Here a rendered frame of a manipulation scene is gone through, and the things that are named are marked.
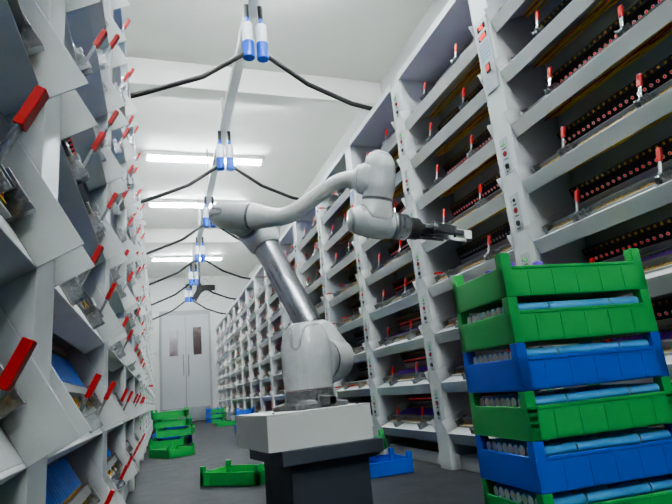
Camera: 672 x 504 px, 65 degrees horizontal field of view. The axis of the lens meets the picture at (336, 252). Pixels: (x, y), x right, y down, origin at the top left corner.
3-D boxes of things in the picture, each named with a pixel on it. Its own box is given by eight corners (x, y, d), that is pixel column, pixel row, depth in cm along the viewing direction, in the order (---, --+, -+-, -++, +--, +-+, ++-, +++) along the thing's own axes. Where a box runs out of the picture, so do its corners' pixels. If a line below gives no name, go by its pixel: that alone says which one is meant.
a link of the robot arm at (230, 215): (247, 194, 189) (265, 205, 202) (205, 193, 196) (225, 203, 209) (241, 230, 187) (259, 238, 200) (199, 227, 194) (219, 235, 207)
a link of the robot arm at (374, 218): (396, 240, 172) (400, 200, 172) (351, 234, 167) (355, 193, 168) (383, 241, 182) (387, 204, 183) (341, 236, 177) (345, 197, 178)
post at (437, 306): (452, 470, 207) (397, 73, 252) (440, 468, 216) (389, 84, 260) (495, 463, 214) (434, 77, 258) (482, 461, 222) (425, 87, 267)
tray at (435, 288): (520, 262, 170) (506, 236, 171) (432, 297, 225) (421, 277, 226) (562, 239, 177) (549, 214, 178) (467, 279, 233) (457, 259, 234)
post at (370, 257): (383, 455, 271) (349, 140, 316) (376, 453, 280) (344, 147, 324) (418, 450, 278) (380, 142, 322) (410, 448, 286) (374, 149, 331)
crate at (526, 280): (507, 296, 92) (499, 252, 94) (455, 314, 111) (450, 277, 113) (649, 288, 99) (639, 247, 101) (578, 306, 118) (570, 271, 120)
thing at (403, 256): (416, 258, 239) (402, 231, 240) (368, 286, 294) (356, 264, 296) (450, 242, 246) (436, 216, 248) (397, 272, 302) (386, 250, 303)
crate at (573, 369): (524, 391, 88) (515, 343, 90) (467, 393, 107) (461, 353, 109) (670, 375, 95) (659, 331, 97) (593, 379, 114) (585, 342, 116)
